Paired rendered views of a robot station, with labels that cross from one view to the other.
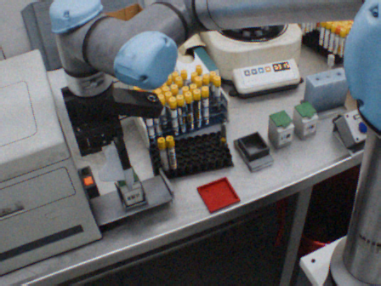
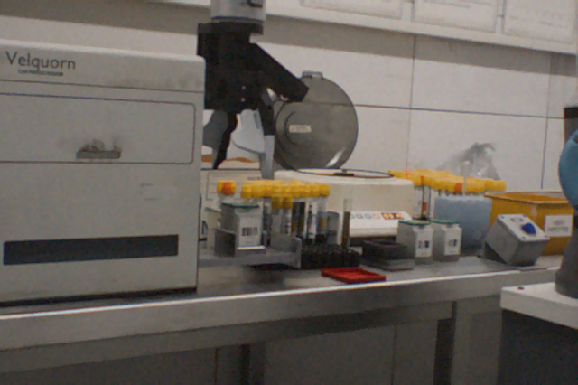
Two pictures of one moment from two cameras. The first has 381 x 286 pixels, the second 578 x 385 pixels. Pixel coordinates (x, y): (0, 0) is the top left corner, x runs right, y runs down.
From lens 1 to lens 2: 90 cm
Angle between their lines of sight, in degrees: 42
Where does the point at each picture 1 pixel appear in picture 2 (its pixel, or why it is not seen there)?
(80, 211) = (186, 204)
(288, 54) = (400, 201)
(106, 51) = not seen: outside the picture
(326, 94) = (463, 219)
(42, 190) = (154, 131)
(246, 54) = (349, 190)
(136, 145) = not seen: hidden behind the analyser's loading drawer
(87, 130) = (229, 69)
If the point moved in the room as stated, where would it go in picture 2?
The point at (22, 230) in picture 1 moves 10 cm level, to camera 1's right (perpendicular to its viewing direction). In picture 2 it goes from (100, 201) to (185, 204)
